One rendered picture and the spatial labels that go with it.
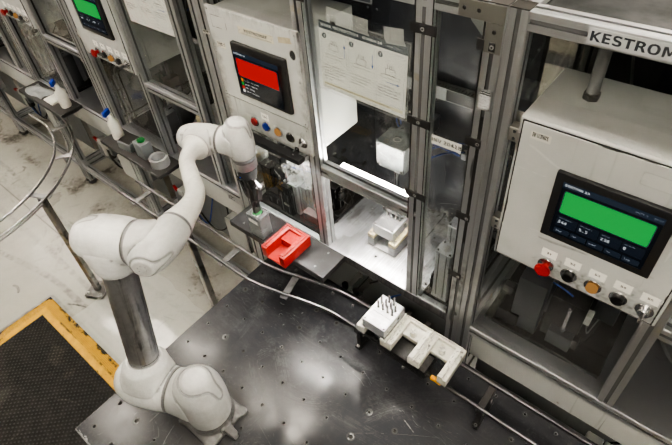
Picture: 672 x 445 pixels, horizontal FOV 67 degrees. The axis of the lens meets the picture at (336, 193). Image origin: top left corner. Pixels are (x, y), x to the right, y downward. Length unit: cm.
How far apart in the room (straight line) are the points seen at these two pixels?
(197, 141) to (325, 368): 97
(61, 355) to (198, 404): 163
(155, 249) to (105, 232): 16
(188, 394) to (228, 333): 47
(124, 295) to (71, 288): 199
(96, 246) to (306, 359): 93
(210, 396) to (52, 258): 230
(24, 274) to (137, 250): 249
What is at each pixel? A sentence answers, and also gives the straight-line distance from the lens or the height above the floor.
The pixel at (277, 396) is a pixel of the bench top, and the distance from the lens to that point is 202.
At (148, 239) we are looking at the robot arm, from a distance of 146.
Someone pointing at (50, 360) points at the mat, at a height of 1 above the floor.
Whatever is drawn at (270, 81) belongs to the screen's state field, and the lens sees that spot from 169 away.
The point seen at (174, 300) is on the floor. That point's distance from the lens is 328.
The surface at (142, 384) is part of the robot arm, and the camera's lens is 188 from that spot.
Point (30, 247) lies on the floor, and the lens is 407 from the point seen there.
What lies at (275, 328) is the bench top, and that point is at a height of 68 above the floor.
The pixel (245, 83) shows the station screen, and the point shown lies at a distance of 181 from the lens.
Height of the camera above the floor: 247
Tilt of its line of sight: 42 degrees down
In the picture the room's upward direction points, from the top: 5 degrees counter-clockwise
